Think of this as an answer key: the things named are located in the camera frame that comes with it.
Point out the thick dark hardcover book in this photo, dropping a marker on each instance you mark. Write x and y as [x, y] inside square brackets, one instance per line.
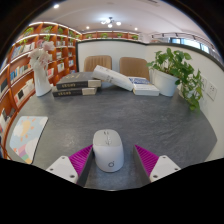
[76, 80]

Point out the pastel cartoon print mouse pad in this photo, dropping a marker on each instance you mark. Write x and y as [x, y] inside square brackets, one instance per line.
[26, 136]

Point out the thick white book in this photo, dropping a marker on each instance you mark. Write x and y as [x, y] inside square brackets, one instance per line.
[111, 77]

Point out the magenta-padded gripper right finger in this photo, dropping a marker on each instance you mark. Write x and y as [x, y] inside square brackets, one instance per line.
[165, 166]

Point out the recessed ceiling spotlights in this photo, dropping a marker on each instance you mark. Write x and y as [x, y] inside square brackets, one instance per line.
[56, 6]

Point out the tan upholstered chair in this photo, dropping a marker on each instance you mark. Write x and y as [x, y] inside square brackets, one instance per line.
[135, 66]
[97, 62]

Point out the white wall socket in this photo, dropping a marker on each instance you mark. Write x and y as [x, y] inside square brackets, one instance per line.
[212, 90]
[203, 84]

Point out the green potted plant white pot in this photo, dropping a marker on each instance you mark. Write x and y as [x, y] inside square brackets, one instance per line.
[166, 81]

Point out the multi-bulb ceiling lamp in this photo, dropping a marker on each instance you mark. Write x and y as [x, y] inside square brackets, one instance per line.
[110, 22]

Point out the thin dark hardcover book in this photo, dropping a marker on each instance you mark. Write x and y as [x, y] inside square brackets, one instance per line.
[71, 92]

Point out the window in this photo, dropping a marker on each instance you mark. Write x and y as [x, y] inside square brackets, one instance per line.
[191, 42]

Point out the white book with blue cover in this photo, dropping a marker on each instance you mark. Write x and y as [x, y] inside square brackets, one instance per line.
[145, 88]

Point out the white vase with pink flowers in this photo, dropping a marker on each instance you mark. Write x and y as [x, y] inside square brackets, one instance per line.
[41, 80]

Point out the white computer mouse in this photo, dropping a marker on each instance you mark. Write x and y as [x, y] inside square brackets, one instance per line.
[108, 150]

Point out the orange wooden bookshelf unit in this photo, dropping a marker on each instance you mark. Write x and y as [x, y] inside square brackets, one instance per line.
[20, 71]

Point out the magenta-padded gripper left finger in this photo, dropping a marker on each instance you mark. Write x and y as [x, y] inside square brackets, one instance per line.
[60, 166]

